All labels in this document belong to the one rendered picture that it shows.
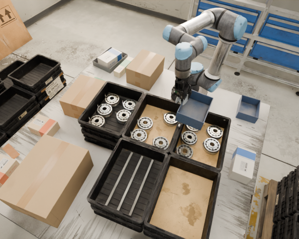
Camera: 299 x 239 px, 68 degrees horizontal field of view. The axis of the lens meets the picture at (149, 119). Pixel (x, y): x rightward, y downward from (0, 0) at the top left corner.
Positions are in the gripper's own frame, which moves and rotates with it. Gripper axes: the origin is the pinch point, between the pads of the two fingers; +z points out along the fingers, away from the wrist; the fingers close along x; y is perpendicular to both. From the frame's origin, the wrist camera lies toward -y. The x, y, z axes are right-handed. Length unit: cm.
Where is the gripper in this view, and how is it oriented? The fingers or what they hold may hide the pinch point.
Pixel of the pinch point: (182, 101)
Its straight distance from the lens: 126.1
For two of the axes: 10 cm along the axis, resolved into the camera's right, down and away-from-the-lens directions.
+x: 8.8, 3.1, -3.7
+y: -4.8, 6.8, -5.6
